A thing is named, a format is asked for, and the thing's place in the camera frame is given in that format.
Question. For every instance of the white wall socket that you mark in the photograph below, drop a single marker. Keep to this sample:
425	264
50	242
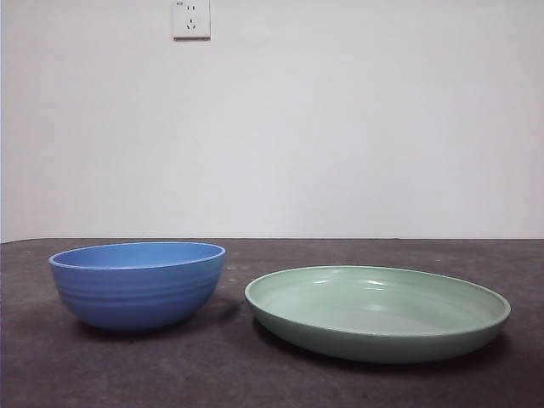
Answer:
191	25

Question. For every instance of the blue ribbed bowl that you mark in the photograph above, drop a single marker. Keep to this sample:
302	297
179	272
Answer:
136	297

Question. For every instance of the pale green round plate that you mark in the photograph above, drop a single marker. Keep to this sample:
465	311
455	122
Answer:
374	314

